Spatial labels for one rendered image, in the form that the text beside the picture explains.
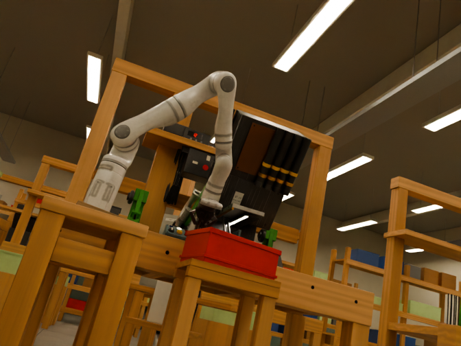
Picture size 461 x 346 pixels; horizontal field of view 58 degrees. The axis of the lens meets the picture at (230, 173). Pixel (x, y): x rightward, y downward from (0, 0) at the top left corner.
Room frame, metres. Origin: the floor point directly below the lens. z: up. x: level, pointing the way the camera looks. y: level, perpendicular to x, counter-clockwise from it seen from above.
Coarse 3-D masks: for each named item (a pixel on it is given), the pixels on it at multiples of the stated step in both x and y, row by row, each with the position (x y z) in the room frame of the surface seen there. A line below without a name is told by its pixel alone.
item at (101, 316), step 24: (48, 216) 1.22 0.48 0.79; (48, 240) 1.23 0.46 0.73; (72, 240) 1.26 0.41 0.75; (120, 240) 1.30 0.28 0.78; (24, 264) 1.21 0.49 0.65; (72, 264) 1.27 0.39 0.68; (96, 264) 1.29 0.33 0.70; (120, 264) 1.30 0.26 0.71; (24, 288) 1.22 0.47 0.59; (96, 288) 1.52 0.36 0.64; (120, 288) 1.31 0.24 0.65; (24, 312) 1.23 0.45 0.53; (96, 312) 1.31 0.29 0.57; (120, 312) 1.32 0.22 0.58; (0, 336) 1.22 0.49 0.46; (96, 336) 1.30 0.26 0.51
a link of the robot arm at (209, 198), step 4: (204, 188) 1.65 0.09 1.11; (204, 192) 1.64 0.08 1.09; (208, 192) 1.62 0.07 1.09; (212, 192) 1.62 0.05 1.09; (204, 196) 1.64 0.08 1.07; (208, 196) 1.63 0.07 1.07; (212, 196) 1.63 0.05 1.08; (216, 196) 1.63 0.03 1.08; (204, 200) 1.60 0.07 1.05; (208, 200) 1.61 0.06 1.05; (212, 200) 1.63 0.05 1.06; (216, 200) 1.64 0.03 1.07; (204, 204) 1.61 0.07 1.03; (208, 204) 1.61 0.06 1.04; (212, 204) 1.61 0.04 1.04; (216, 204) 1.61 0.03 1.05; (220, 204) 1.62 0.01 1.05; (216, 208) 1.62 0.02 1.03; (220, 208) 1.62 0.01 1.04
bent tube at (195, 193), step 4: (196, 192) 2.08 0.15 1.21; (200, 192) 2.08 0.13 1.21; (192, 196) 2.07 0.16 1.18; (196, 196) 2.05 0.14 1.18; (188, 200) 2.10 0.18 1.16; (192, 200) 2.08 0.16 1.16; (188, 204) 2.10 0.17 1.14; (192, 204) 2.11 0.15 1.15; (184, 208) 2.11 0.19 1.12; (180, 212) 2.12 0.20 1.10; (176, 220) 2.08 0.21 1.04; (176, 224) 2.03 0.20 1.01; (180, 224) 2.05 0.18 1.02
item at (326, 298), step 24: (96, 240) 1.66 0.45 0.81; (144, 240) 1.70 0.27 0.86; (168, 240) 1.72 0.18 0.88; (144, 264) 1.71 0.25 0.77; (168, 264) 1.73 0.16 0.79; (288, 288) 1.86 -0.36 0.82; (312, 288) 1.89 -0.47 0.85; (336, 288) 1.92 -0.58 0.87; (312, 312) 1.95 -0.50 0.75; (336, 312) 1.92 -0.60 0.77; (360, 312) 1.95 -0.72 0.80
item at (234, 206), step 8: (224, 208) 1.95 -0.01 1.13; (232, 208) 1.84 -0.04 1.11; (240, 208) 1.85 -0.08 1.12; (248, 208) 1.86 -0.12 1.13; (216, 216) 2.08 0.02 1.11; (224, 216) 2.05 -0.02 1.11; (232, 216) 2.01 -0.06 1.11; (240, 216) 1.93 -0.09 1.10; (248, 216) 1.90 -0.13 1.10; (256, 216) 1.89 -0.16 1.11; (232, 224) 2.14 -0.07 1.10; (240, 224) 2.10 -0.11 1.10
